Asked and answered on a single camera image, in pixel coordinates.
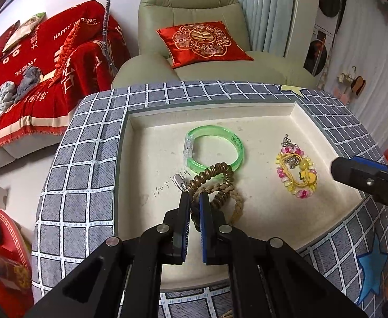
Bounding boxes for teal curtain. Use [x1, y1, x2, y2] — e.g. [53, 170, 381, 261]
[227, 0, 296, 54]

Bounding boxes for beige sofa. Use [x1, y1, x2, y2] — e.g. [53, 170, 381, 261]
[0, 122, 79, 178]

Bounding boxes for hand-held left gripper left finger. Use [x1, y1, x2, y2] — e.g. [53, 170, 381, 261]
[24, 192, 193, 318]

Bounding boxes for red embroidered cushion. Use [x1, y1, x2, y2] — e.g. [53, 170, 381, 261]
[156, 21, 254, 70]

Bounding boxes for white curtain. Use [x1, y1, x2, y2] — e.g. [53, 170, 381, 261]
[326, 0, 388, 154]

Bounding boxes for red gift box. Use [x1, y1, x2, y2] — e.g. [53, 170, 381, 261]
[0, 210, 33, 309]

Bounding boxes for floor stand pole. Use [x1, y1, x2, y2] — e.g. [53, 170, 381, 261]
[102, 0, 119, 74]

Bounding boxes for grey garment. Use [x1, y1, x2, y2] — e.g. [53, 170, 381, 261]
[13, 66, 43, 103]

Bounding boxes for brown braided bracelet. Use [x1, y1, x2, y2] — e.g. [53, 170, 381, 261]
[194, 180, 246, 224]

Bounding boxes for green translucent bangle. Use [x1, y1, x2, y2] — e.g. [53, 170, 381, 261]
[184, 124, 244, 180]

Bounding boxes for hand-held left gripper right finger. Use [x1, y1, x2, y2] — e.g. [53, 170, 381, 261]
[199, 193, 368, 318]

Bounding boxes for brown spiral hair tie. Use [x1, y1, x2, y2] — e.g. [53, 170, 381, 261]
[189, 162, 234, 210]

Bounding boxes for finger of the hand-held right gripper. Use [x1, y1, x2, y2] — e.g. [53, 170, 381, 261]
[331, 155, 388, 222]

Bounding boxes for sofa with red blanket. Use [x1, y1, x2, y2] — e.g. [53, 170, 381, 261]
[0, 0, 132, 148]

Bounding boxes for grey checked tablecloth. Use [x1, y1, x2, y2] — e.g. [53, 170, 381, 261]
[31, 81, 388, 318]

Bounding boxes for yellow hair tie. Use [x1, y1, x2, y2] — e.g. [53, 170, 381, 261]
[278, 152, 317, 186]

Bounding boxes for photo print pillow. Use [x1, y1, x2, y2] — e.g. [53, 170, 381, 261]
[2, 12, 46, 52]

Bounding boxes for beige armchair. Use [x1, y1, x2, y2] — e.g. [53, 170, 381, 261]
[111, 0, 317, 91]

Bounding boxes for grey tray with cream lining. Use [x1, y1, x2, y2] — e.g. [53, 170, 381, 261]
[114, 99, 378, 294]

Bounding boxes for rack with slippers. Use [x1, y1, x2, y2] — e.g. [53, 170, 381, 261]
[334, 66, 367, 105]

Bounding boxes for jar with blue lid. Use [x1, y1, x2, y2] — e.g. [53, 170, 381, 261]
[0, 251, 32, 289]

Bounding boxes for pink and yellow beaded bracelet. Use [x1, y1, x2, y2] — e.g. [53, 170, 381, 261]
[276, 144, 319, 200]

